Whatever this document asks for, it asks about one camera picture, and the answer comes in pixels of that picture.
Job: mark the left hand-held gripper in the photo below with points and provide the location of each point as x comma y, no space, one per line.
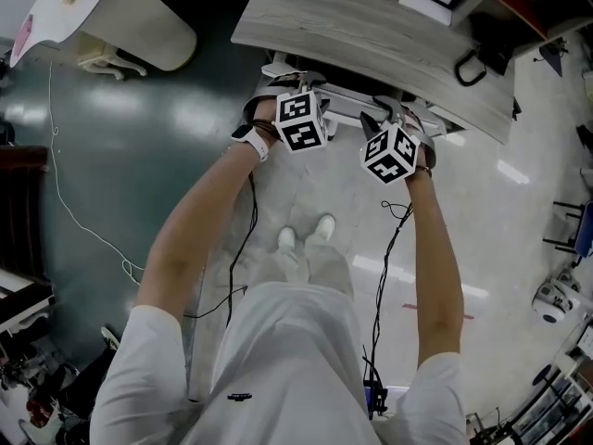
301,123

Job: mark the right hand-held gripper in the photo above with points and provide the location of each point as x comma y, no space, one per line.
389,156

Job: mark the white chair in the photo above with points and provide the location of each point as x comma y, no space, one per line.
352,105

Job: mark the person's right forearm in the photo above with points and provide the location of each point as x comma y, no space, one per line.
435,271

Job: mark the person's left forearm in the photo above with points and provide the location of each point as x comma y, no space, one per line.
194,239

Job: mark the grey wooden desk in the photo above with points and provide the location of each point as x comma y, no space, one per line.
347,30

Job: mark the black desk telephone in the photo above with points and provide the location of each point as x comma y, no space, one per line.
498,56

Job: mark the grey shelf unit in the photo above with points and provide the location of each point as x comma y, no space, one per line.
556,26

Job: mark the blue office chair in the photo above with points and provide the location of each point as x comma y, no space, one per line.
584,234

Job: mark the person's right hand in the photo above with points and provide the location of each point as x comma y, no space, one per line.
416,128

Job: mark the person's left hand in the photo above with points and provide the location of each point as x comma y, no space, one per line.
266,116

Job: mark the white wrist watch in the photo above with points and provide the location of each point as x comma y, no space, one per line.
252,142

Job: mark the person's right white shoe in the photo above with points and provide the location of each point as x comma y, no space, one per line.
323,227

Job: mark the person's white shoe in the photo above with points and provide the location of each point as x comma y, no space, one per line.
323,227
286,239

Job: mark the person's left white shoe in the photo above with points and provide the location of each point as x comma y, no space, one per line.
286,239

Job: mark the person's beige trousers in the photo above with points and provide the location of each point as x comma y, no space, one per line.
324,271

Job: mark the dark triangular floor object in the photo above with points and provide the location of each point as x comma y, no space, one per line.
555,58

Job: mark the white curved console table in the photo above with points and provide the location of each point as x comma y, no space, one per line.
129,16

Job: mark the cream cushioned stool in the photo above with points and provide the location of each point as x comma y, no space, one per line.
106,56

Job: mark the white round robot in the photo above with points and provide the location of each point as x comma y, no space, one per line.
556,299

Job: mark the person's white shirt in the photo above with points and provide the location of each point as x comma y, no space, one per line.
287,364

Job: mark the pink card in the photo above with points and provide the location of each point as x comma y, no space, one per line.
23,35

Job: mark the black round stool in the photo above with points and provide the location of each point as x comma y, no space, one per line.
543,376

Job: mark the dark brown wooden cabinet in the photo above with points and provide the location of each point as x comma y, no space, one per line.
21,211

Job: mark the glass display shelf unit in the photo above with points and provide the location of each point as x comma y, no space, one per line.
556,401

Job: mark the white low furniture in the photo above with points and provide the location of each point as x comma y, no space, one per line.
23,304

